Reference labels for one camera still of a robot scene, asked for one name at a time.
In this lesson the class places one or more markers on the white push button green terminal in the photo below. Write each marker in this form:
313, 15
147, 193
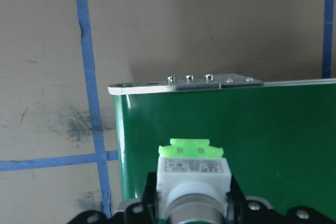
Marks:
194, 174

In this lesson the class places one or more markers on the green belt conveyor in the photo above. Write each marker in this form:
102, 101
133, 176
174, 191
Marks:
262, 129

